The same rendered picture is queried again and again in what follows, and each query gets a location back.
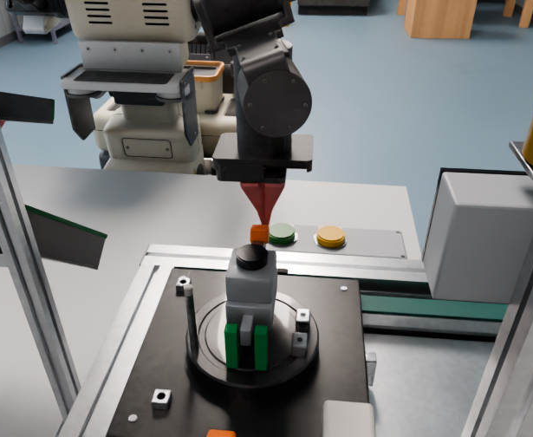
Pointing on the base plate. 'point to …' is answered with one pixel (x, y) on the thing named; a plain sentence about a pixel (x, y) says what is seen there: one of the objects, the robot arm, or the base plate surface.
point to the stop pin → (371, 366)
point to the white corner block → (347, 420)
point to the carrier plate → (175, 421)
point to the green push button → (282, 233)
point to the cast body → (250, 289)
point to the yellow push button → (330, 236)
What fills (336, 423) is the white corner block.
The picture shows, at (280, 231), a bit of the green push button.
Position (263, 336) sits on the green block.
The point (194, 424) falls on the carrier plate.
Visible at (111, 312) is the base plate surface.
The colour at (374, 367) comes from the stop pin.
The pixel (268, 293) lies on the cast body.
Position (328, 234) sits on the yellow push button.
